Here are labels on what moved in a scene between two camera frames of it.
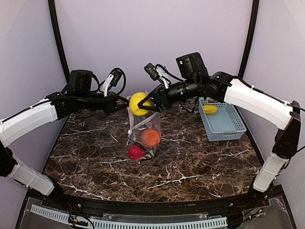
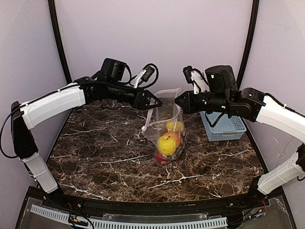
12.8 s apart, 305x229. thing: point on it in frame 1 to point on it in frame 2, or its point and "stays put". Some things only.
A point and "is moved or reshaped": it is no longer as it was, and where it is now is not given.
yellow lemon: [210, 109] is moved or reshaped
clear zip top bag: [144, 130] to [165, 130]
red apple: [135, 152] to [161, 159]
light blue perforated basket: [225, 125] stays put
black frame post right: [250, 36] stays put
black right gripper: [158, 99] to [192, 102]
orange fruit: [150, 138] to [175, 136]
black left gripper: [113, 105] to [139, 99]
